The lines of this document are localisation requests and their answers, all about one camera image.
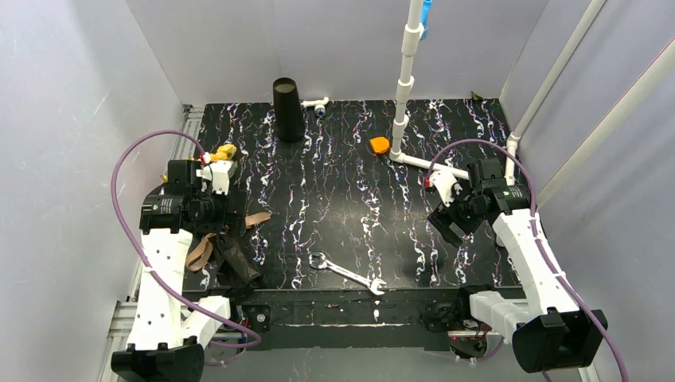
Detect tan satin ribbon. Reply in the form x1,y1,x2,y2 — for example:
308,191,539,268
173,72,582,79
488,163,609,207
185,212,271,272

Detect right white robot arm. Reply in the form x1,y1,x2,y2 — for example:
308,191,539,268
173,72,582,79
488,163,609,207
424,159,607,373

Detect black cone vase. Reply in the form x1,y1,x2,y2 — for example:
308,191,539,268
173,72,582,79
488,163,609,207
273,77,306,143

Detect orange tape measure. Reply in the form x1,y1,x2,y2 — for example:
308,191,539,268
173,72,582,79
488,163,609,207
369,136,391,155

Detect silver combination wrench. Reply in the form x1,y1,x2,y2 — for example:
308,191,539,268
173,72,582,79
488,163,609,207
310,252,386,296

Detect small white pipe fitting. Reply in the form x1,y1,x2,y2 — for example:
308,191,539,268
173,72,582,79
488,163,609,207
300,97,330,118

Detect blue clip on pipe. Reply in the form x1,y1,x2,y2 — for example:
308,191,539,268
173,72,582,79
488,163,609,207
420,0,433,41

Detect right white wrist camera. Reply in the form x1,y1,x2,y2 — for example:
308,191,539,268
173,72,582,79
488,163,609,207
423,170,463,207

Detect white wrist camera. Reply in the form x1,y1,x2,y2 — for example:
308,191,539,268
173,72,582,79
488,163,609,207
423,170,463,207
196,160,238,196

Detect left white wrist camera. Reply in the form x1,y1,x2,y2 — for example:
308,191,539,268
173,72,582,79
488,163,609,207
196,160,238,196

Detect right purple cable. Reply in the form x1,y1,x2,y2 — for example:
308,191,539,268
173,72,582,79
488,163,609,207
426,138,630,382

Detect purple cable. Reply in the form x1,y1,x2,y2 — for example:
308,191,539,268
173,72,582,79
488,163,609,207
111,130,262,368
426,138,630,382

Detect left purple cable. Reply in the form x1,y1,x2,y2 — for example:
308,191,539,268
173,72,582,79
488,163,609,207
111,130,262,368

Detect white pvc pipe frame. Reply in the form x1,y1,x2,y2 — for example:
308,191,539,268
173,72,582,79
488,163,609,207
413,1,674,207

